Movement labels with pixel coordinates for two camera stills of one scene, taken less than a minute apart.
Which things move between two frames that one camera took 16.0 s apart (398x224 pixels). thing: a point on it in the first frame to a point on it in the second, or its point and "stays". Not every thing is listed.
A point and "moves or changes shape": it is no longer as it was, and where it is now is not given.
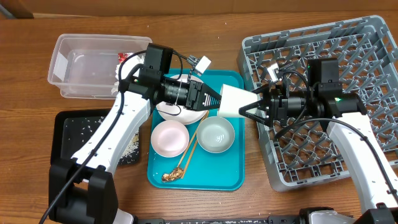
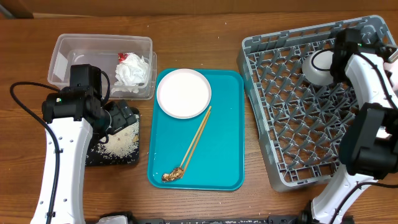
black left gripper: [197, 92] to [124, 116]
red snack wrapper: [122, 56] stays
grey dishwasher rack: [367, 49] stays
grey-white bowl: [215, 134] moves or changes shape
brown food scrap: [176, 175] stays
